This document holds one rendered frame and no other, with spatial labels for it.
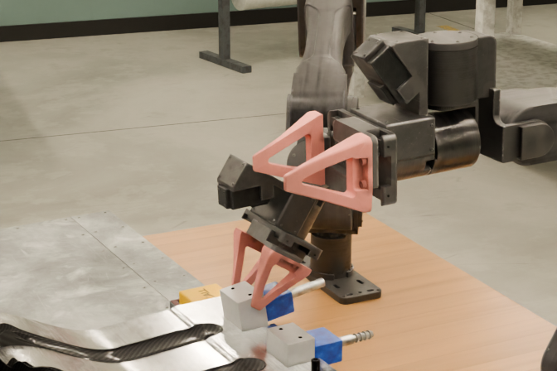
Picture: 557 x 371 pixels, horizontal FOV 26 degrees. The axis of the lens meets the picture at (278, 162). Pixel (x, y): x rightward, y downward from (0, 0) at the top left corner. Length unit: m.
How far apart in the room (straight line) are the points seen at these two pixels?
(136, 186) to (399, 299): 3.15
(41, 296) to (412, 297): 0.55
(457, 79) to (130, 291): 0.85
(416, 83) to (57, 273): 0.95
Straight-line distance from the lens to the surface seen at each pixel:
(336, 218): 1.77
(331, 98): 1.45
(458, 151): 1.11
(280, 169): 1.09
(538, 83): 5.55
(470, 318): 1.74
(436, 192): 4.79
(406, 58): 1.07
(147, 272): 1.88
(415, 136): 1.07
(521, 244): 4.30
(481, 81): 1.12
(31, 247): 2.01
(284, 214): 1.43
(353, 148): 1.03
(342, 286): 1.80
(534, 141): 1.14
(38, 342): 1.40
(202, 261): 1.92
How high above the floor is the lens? 1.51
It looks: 17 degrees down
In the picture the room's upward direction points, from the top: straight up
